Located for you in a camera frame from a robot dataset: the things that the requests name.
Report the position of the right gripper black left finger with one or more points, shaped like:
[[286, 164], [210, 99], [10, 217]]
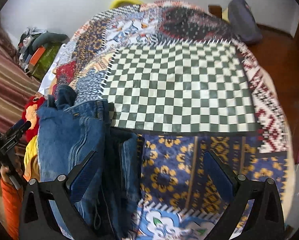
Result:
[[37, 220]]

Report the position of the blue denim jeans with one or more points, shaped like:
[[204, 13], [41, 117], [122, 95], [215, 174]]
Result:
[[108, 190]]

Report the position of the yellow pillow at bed head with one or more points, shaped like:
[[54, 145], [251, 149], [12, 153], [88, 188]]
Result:
[[119, 3]]

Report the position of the grey blue bag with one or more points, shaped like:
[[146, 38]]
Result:
[[243, 22]]

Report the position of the striped brown curtain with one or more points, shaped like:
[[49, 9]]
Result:
[[15, 86]]

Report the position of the white cloth on bed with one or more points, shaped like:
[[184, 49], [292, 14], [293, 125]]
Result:
[[49, 76]]

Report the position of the patchwork patterned bedspread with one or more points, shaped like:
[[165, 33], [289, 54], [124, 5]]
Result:
[[180, 80]]

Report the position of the pile of clothes and boxes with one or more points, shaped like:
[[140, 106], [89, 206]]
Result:
[[37, 49]]

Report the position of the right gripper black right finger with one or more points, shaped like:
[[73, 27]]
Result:
[[266, 219]]

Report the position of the red plush toy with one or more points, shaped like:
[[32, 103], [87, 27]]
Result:
[[30, 114]]

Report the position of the yellow and tan fleece blanket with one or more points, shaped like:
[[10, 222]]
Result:
[[31, 160]]

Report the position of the orange left sleeve forearm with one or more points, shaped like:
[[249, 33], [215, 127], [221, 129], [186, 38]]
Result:
[[12, 200]]

